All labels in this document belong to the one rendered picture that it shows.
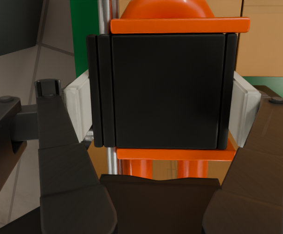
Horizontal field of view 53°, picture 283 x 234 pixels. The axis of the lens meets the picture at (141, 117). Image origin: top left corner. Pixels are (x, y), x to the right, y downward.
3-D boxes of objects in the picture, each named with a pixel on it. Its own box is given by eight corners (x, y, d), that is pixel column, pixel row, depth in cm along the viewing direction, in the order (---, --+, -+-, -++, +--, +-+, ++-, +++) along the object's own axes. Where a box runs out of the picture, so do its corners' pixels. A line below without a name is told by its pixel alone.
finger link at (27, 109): (56, 145, 13) (-6, 143, 13) (83, 109, 18) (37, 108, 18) (53, 114, 13) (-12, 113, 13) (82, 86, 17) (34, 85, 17)
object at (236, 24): (220, 131, 22) (236, 162, 17) (125, 130, 22) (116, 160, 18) (229, 16, 19) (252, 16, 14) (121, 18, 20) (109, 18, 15)
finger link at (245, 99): (246, 92, 13) (262, 92, 13) (218, 65, 20) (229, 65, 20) (238, 148, 14) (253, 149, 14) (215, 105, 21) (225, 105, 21)
